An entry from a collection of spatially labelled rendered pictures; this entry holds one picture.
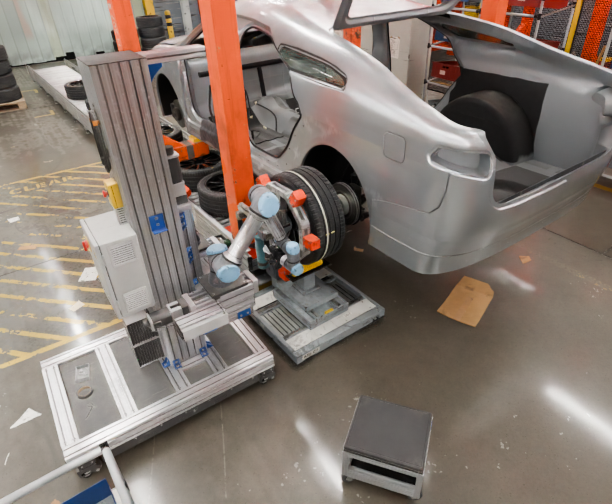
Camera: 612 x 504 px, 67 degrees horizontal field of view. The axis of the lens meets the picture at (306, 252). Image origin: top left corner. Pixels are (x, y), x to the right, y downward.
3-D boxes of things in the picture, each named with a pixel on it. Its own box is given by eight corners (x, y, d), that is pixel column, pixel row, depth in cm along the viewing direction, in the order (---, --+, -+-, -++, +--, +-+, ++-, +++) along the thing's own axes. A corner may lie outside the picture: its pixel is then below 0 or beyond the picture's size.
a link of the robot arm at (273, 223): (238, 185, 248) (274, 247, 280) (245, 193, 240) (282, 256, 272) (256, 174, 250) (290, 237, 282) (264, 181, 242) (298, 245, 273)
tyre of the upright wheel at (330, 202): (331, 271, 340) (358, 213, 288) (305, 283, 329) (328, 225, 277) (283, 208, 366) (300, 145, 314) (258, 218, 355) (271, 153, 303)
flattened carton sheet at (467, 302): (497, 289, 380) (498, 286, 378) (474, 328, 343) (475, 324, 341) (461, 278, 395) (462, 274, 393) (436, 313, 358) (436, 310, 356)
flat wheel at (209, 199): (186, 209, 461) (182, 187, 448) (228, 184, 507) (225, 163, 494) (239, 224, 431) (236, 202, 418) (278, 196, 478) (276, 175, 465)
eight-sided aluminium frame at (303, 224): (311, 272, 311) (309, 200, 281) (303, 276, 308) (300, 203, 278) (268, 239, 349) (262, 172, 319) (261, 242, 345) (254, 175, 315)
